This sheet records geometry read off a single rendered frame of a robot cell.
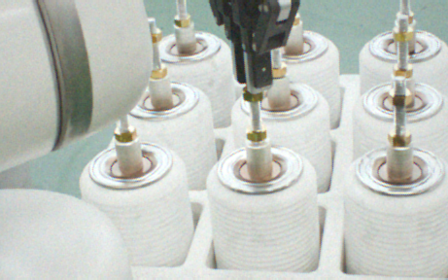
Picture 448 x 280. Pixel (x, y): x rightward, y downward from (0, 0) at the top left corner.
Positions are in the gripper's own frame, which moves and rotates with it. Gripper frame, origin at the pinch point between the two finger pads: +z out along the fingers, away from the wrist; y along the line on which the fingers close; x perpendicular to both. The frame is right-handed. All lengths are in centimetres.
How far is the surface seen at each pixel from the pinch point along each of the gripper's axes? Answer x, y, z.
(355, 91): 21.2, -17.9, 17.2
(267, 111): 5.2, -8.4, 9.9
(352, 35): 50, -62, 35
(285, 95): 7.3, -8.5, 9.0
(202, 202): -2.6, -8.2, 17.4
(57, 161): -6, -53, 35
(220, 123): 5.8, -21.6, 17.8
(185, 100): -0.4, -15.0, 9.8
